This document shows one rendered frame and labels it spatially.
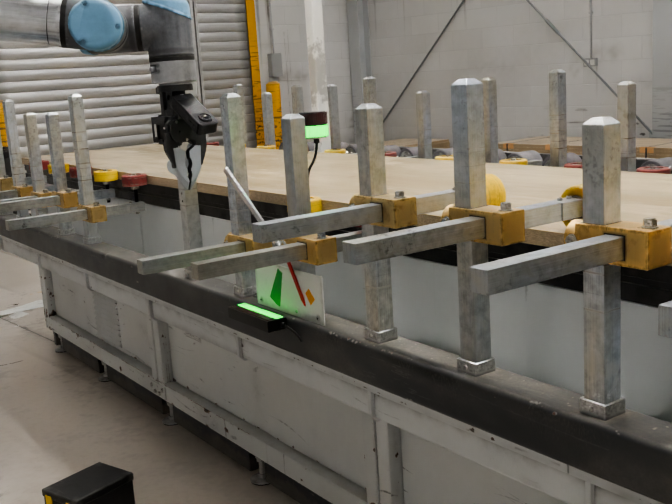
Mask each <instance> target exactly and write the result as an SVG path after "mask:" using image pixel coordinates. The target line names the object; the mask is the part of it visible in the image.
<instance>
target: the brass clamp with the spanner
mask: <svg viewBox="0 0 672 504"><path fill-rule="evenodd" d="M326 237H327V238H326V239H317V234H311V235H306V236H301V237H295V238H290V239H284V241H285V242H286V244H291V243H296V242H299V243H304V244H306V252H307V259H303V260H298V261H301V262H305V263H309V264H313V265H317V266H319V265H323V264H328V263H333V262H337V261H338V259H337V244H336V237H332V236H327V235H326Z"/></svg>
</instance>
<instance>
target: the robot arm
mask: <svg viewBox="0 0 672 504"><path fill-rule="evenodd" d="M142 3H143V4H139V5H120V6H114V5H113V4H112V3H111V2H109V1H107V0H0V41H8V42H19V43H30V44H41V45H51V46H59V47H61V48H69V49H80V51H81V52H82V53H83V54H86V55H98V54H110V53H125V52H140V51H148V55H149V62H150V68H149V70H150V71H151V79H152V83H153V84H159V86H157V87H156V94H159V95H160V105H161V114H160V115H158V117H151V122H152V132H153V141H154V143H159V144H160V145H163V148H164V151H165V154H166V156H167V157H168V159H169V161H168V162H167V169H168V171H169V172H170V173H172V174H173V175H175V176H176V178H177V179H178V181H179V183H180V184H181V186H182V187H183V188H184V189H185V190H191V189H192V188H193V186H194V184H195V182H196V180H197V178H198V175H199V173H200V170H201V166H202V164H203V161H204V157H205V153H206V148H207V142H206V137H205V134H208V133H214V132H216V131H217V125H218V120H217V119H216V118H215V117H214V116H213V115H212V114H211V113H210V112H209V111H208V110H207V109H206V108H205V107H204V106H203V105H202V104H201V103H200V102H199V101H198V100H197V99H196V98H195V97H194V96H193V95H192V94H191V93H189V94H185V90H193V84H191V82H192V81H197V73H196V61H195V58H194V46H193V35H192V25H191V20H192V18H191V15H190V8H189V4H188V2H187V1H186V0H142ZM154 124H156V129H157V137H155V131H154ZM183 142H188V143H190V144H188V145H187V150H186V152H185V151H184V150H183V149H181V148H179V147H178V146H181V145H182V143H183ZM187 173H189V175H187Z"/></svg>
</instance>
